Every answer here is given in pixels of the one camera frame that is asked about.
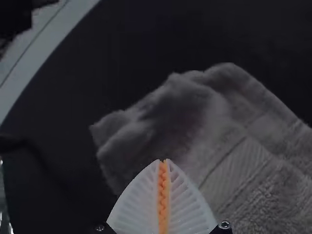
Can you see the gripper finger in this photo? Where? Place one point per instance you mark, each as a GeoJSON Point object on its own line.
{"type": "Point", "coordinates": [187, 207]}
{"type": "Point", "coordinates": [136, 207]}

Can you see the pale towel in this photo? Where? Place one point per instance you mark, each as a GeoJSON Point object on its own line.
{"type": "Point", "coordinates": [219, 134]}

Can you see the black mat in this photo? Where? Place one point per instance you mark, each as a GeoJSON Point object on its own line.
{"type": "Point", "coordinates": [122, 61]}

